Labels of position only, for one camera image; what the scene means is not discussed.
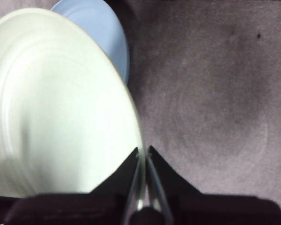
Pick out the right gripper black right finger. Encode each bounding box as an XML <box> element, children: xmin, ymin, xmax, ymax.
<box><xmin>147</xmin><ymin>145</ymin><xmax>281</xmax><ymax>225</ymax></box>

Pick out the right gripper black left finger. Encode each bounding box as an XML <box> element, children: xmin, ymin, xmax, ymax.
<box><xmin>3</xmin><ymin>147</ymin><xmax>141</xmax><ymax>225</ymax></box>

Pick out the pale green plate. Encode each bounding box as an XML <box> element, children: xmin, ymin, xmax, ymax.
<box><xmin>0</xmin><ymin>7</ymin><xmax>147</xmax><ymax>209</ymax></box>

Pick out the light blue plate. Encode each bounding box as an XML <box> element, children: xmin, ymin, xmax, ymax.
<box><xmin>50</xmin><ymin>0</ymin><xmax>130</xmax><ymax>84</ymax></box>

